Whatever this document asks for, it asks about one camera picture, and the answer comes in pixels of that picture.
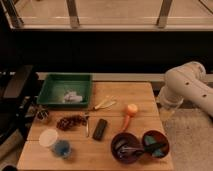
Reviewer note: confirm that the small dark metal cup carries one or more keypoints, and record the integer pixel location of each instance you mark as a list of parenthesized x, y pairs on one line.
[(42, 115)]

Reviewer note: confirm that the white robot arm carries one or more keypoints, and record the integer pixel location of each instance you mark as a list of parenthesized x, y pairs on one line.
[(186, 82)]

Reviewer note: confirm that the orange plastic carrot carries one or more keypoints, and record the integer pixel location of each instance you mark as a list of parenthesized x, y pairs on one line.
[(130, 111)]

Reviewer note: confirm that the thin metal tool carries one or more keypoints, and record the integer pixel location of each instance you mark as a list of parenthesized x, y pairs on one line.
[(87, 124)]

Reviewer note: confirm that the crumpled white plastic wrap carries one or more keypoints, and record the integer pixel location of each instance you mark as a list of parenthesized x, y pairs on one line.
[(72, 97)]

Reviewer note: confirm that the black rectangular remote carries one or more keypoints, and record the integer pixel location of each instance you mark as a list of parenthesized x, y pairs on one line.
[(99, 130)]

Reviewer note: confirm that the green plastic tray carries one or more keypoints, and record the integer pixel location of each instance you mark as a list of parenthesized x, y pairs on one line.
[(56, 85)]

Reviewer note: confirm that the brown pine cone cluster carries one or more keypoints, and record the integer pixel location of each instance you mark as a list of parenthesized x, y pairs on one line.
[(69, 122)]

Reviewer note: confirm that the dark red bowl left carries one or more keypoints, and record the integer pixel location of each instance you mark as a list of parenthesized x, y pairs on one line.
[(132, 141)]

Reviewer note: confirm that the dark red bowl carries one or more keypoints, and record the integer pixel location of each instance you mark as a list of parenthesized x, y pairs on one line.
[(132, 141), (159, 137)]

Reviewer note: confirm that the dark utensils in bowl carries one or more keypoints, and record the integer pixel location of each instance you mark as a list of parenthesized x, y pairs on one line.
[(124, 150)]

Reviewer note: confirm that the teal object in bowl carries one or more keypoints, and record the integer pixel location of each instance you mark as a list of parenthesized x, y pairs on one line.
[(153, 147)]

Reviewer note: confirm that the dark red bowl right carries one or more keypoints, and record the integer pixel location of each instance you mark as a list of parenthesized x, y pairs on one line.
[(159, 137)]

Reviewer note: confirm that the blue plastic cup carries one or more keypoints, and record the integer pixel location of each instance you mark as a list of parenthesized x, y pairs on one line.
[(62, 149)]

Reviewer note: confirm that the white plastic cup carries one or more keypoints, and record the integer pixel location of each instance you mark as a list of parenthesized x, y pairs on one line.
[(48, 138)]

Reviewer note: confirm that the black equipment at left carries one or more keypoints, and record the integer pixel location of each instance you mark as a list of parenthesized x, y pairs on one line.
[(16, 94)]

